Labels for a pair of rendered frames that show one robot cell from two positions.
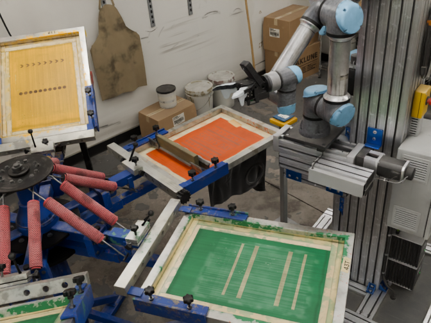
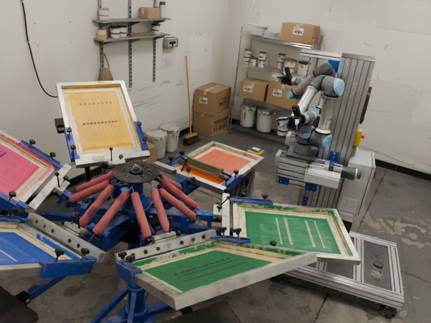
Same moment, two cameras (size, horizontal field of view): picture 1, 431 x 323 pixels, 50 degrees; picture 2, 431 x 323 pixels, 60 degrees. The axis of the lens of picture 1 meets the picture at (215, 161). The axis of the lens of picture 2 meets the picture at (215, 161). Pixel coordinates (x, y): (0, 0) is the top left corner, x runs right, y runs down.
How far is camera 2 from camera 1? 1.30 m
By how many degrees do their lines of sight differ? 21
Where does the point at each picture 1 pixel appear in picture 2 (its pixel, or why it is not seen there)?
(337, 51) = (329, 104)
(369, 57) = (336, 111)
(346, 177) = (328, 177)
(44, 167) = (152, 168)
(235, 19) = (178, 88)
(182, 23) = (147, 87)
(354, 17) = (341, 87)
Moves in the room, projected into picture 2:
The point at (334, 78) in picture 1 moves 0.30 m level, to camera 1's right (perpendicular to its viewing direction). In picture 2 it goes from (325, 120) to (358, 118)
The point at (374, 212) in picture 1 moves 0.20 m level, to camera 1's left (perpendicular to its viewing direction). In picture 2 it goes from (327, 203) to (308, 206)
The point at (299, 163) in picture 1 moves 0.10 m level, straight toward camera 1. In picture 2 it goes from (291, 172) to (295, 178)
